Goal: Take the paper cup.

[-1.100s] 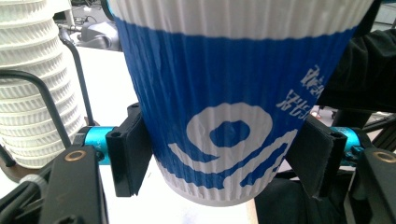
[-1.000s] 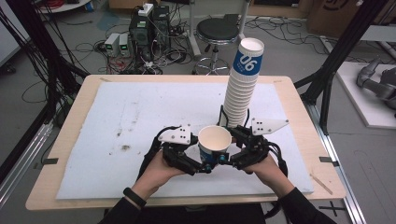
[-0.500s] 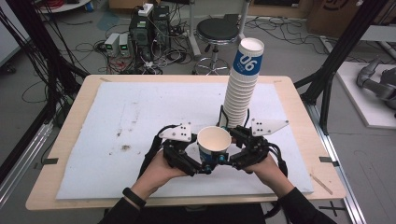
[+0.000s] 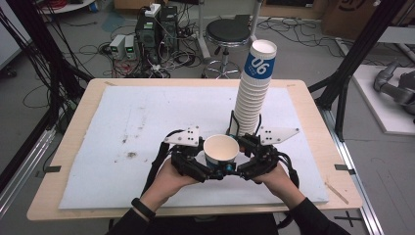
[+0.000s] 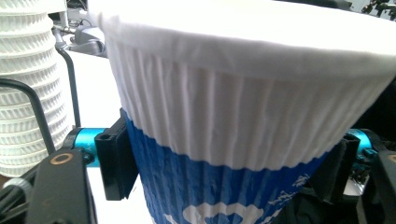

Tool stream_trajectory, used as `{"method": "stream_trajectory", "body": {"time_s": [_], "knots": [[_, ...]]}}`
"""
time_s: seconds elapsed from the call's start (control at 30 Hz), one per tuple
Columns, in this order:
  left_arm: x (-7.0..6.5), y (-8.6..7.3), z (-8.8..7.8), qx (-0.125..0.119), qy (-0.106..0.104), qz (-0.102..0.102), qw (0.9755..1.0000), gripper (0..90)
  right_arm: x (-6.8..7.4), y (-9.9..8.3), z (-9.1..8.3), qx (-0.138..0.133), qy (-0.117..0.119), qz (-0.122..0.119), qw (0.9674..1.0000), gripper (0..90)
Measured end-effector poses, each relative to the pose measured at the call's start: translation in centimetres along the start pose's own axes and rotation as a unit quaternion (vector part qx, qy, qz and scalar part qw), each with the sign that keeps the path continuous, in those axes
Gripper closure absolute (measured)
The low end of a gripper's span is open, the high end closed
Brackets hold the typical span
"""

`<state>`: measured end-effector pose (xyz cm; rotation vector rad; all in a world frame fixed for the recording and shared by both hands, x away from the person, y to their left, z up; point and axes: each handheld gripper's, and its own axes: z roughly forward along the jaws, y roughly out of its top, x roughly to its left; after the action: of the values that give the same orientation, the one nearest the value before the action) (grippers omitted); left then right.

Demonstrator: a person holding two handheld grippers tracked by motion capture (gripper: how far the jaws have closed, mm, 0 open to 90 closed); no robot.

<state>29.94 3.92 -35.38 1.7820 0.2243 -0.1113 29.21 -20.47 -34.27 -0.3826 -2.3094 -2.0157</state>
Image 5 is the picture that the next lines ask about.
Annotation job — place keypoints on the grey device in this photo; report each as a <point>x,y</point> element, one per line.
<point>88,42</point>

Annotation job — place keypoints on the stack of white paper cups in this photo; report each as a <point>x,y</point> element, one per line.
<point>25,77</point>

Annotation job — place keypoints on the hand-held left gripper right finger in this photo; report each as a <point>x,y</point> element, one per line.
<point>336,174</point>

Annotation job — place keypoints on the blue and white paper cup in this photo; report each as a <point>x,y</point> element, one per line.
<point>233,77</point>

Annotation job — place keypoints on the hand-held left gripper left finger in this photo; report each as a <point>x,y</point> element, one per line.
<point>116,161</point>

